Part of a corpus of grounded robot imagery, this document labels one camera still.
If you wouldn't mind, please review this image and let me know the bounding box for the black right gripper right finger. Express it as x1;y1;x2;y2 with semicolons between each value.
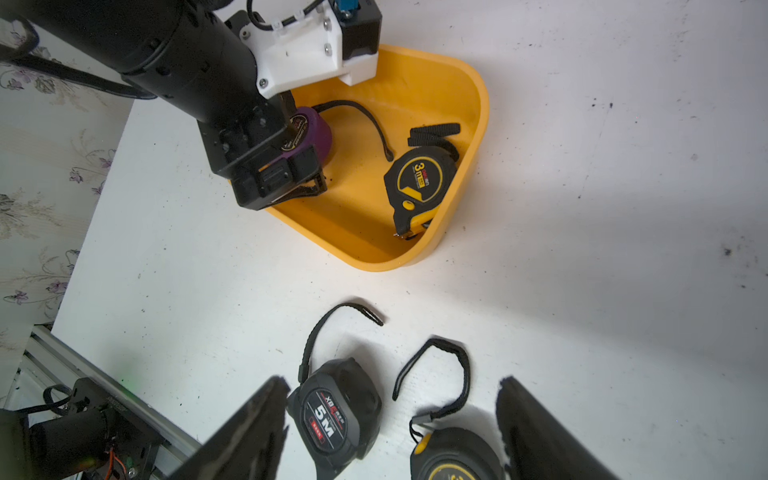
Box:
496;376;616;479

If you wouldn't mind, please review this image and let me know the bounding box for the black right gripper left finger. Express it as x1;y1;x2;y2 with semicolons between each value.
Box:
171;376;289;480

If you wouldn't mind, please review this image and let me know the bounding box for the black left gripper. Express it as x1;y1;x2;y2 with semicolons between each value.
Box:
198;92;327;211

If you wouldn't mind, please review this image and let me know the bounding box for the purple tape measure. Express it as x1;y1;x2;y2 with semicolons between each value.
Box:
279;100;394;166

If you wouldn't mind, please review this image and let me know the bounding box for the black yellow tape measure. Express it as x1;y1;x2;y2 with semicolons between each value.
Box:
391;337;505;480
384;122;461;240

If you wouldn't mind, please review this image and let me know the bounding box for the black grey tape measure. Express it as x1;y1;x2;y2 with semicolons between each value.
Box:
286;302;384;479

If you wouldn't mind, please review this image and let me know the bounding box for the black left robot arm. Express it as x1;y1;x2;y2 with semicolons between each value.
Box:
1;1;327;479

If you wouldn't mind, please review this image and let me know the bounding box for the yellow storage tray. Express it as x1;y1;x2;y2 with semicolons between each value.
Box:
263;44;491;273

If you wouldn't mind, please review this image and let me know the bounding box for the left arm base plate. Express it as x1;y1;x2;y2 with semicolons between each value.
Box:
1;378;164;479

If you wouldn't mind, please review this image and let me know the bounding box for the aluminium mounting rail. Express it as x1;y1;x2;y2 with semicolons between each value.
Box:
20;326;201;479

